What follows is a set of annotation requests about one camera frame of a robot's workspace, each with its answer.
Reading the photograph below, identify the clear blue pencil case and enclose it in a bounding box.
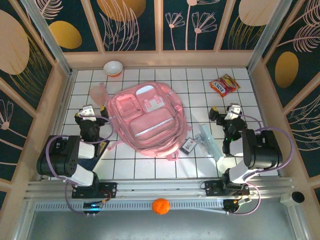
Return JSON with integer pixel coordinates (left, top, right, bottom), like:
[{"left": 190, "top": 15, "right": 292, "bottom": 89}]
[{"left": 194, "top": 123, "right": 225, "bottom": 162}]

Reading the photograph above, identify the black white card box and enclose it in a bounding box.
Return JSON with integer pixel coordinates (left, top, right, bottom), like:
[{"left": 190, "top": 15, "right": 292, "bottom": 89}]
[{"left": 179, "top": 138, "right": 196, "bottom": 155}]

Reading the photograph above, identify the pink student backpack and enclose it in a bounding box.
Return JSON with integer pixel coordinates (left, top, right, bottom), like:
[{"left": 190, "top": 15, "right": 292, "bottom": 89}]
[{"left": 107, "top": 83, "right": 193, "bottom": 161}]

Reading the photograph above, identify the translucent pink plastic cup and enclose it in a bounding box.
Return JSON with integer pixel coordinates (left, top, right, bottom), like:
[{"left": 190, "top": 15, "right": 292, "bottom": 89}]
[{"left": 89, "top": 83, "right": 109, "bottom": 106}]

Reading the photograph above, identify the red orange snack packet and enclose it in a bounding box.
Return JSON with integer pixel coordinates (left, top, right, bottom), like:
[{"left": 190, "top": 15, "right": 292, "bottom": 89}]
[{"left": 209, "top": 73, "right": 241, "bottom": 99}]

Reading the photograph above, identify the white bowl orange rim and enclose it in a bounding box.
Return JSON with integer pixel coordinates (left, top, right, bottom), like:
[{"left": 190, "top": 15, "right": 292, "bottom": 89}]
[{"left": 103, "top": 60, "right": 124, "bottom": 78}]

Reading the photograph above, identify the small black control board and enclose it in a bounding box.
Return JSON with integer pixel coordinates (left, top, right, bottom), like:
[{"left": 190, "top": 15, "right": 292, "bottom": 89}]
[
  {"left": 223, "top": 198, "right": 252, "bottom": 215},
  {"left": 83, "top": 201, "right": 104, "bottom": 216}
]

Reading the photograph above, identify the orange ball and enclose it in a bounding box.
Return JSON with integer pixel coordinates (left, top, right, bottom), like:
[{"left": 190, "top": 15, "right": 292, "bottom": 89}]
[{"left": 151, "top": 198, "right": 171, "bottom": 215}]

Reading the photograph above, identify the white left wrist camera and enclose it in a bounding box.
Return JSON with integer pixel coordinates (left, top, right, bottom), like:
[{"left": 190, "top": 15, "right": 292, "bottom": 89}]
[{"left": 79, "top": 104, "right": 96, "bottom": 123}]

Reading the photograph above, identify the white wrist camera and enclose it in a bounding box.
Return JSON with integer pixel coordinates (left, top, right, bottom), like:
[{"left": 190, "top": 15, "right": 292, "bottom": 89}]
[
  {"left": 79, "top": 104, "right": 96, "bottom": 123},
  {"left": 224, "top": 102, "right": 243, "bottom": 121}
]

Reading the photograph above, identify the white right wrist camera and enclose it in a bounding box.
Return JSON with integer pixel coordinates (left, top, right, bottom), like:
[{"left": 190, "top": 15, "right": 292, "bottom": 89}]
[{"left": 224, "top": 102, "right": 243, "bottom": 121}]

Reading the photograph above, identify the aluminium side rail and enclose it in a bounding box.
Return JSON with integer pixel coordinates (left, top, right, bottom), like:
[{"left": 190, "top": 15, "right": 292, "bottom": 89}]
[{"left": 41, "top": 71, "right": 76, "bottom": 182}]

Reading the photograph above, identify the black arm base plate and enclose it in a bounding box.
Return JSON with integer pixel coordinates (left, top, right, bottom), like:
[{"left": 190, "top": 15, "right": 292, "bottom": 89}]
[
  {"left": 71, "top": 181, "right": 118, "bottom": 199},
  {"left": 201, "top": 180, "right": 251, "bottom": 198}
]

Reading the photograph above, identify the aluminium corner post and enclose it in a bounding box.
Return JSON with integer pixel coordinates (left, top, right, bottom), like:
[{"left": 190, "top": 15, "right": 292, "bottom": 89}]
[
  {"left": 246, "top": 0, "right": 293, "bottom": 72},
  {"left": 21, "top": 0, "right": 73, "bottom": 76}
]

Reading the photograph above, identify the slotted grey cable duct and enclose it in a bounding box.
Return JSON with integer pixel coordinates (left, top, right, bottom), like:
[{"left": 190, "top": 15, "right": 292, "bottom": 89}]
[{"left": 34, "top": 199, "right": 226, "bottom": 213}]

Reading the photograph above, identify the aluminium mounting rail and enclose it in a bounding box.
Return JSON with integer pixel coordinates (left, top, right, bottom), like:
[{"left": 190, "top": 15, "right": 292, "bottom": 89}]
[{"left": 24, "top": 176, "right": 293, "bottom": 200}]

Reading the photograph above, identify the grey box black lens camera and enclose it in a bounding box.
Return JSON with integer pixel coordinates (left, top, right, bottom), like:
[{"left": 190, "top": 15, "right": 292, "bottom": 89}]
[{"left": 279, "top": 190, "right": 306, "bottom": 208}]

